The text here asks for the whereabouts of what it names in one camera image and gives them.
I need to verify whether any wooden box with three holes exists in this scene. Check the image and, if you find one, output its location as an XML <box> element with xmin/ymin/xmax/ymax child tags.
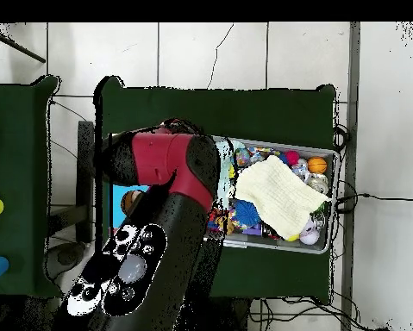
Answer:
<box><xmin>108</xmin><ymin>133</ymin><xmax>150</xmax><ymax>242</ymax></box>

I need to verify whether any shallow silver mesh bin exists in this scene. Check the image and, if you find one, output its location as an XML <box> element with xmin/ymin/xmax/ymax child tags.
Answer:
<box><xmin>205</xmin><ymin>134</ymin><xmax>340</xmax><ymax>255</ymax></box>

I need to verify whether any globe print ball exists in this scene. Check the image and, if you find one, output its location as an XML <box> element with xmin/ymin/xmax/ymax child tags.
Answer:
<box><xmin>234</xmin><ymin>147</ymin><xmax>252</xmax><ymax>168</ymax></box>

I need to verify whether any large blue spiky ball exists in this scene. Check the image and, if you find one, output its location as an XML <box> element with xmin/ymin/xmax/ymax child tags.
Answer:
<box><xmin>233</xmin><ymin>198</ymin><xmax>261</xmax><ymax>228</ymax></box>

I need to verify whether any cream yellow cloth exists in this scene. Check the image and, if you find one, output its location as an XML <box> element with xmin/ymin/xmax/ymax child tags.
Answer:
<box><xmin>234</xmin><ymin>154</ymin><xmax>332</xmax><ymax>241</ymax></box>

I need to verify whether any orange ball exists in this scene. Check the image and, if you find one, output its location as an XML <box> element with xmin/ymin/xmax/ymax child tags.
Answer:
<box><xmin>307</xmin><ymin>156</ymin><xmax>329</xmax><ymax>174</ymax></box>

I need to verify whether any silver can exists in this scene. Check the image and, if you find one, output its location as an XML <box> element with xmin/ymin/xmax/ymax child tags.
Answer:
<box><xmin>308</xmin><ymin>172</ymin><xmax>330</xmax><ymax>195</ymax></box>

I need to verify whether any white ball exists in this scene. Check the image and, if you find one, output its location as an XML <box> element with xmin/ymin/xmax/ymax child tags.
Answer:
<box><xmin>298</xmin><ymin>220</ymin><xmax>321</xmax><ymax>246</ymax></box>

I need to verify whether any grey round floor base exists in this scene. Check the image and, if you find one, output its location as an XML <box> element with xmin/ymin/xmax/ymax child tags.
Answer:
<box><xmin>47</xmin><ymin>240</ymin><xmax>87</xmax><ymax>281</ymax></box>

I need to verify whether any dark green side table cloth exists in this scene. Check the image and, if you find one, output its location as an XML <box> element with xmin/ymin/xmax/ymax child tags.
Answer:
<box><xmin>0</xmin><ymin>75</ymin><xmax>64</xmax><ymax>298</ymax></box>

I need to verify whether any black tripod leg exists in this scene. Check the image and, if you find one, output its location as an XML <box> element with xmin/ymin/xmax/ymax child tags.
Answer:
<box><xmin>0</xmin><ymin>28</ymin><xmax>47</xmax><ymax>64</ymax></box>

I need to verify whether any black cable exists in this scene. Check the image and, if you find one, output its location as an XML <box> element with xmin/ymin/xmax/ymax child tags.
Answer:
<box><xmin>333</xmin><ymin>192</ymin><xmax>413</xmax><ymax>213</ymax></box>

